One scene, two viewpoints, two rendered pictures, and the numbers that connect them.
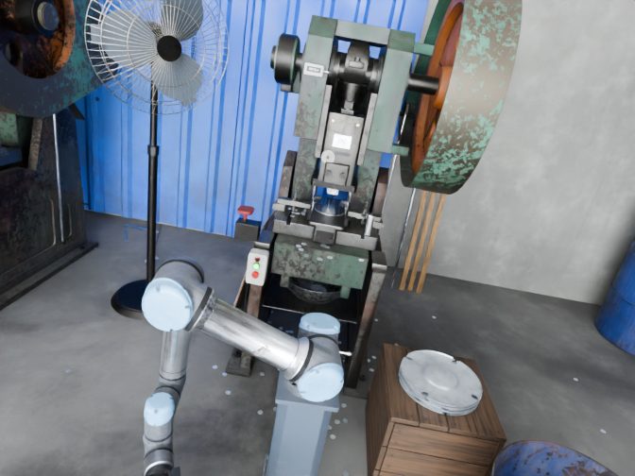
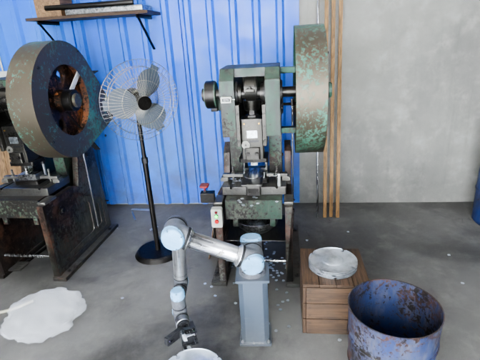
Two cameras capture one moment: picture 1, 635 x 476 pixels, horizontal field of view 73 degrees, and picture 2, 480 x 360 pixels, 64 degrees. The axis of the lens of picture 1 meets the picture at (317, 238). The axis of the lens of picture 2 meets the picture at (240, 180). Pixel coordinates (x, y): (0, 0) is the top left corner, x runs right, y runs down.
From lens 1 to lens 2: 0.89 m
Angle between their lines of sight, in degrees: 7
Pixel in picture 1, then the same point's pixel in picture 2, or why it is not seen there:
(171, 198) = (158, 186)
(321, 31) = (226, 78)
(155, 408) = (175, 293)
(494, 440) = not seen: hidden behind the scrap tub
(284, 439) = (245, 304)
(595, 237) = (461, 153)
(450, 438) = (339, 291)
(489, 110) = (321, 106)
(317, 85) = (230, 107)
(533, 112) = (390, 77)
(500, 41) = (318, 69)
